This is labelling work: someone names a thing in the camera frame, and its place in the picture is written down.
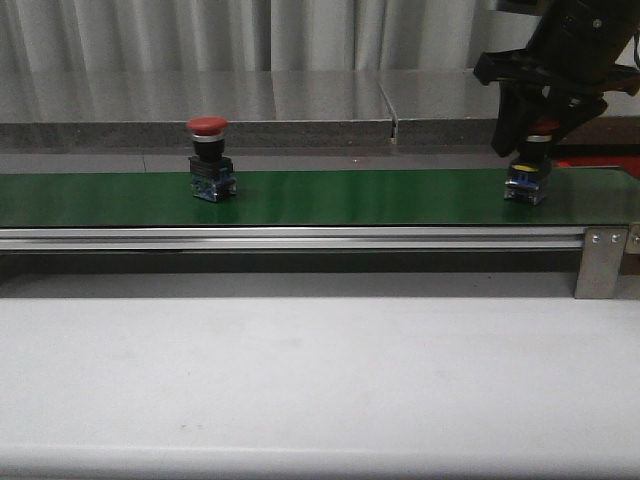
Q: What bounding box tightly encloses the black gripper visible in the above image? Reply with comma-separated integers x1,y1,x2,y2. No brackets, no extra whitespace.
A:
474,1,639,157

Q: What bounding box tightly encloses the red push button back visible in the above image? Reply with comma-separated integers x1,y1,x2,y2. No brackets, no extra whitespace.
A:
504,119,559,205

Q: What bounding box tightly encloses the red push button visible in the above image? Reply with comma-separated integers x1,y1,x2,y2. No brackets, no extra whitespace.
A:
504,119,559,205
187,117,237,203

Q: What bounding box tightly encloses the green conveyor belt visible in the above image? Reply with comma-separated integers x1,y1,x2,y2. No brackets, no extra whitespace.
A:
1,168,639,228

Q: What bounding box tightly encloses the red plastic tray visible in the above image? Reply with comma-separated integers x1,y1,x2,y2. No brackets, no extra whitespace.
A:
556,155,640,179

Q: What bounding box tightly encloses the grey stone counter slab right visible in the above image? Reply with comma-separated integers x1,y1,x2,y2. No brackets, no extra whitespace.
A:
379,70,639,168

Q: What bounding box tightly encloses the grey stone counter slab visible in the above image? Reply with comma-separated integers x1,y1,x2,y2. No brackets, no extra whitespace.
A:
1,71,395,173
379,70,639,168

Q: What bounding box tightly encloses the steel conveyor end plate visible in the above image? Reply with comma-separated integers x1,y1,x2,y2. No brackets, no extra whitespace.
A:
625,222,640,255

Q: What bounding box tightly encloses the white pleated curtain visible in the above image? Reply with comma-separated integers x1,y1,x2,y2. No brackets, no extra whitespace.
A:
1,1,536,73

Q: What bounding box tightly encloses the steel conveyor support bracket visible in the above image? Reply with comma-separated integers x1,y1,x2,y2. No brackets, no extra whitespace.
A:
574,227,628,299

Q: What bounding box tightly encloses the aluminium conveyor frame rail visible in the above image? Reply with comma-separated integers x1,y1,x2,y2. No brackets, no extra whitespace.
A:
1,226,586,253

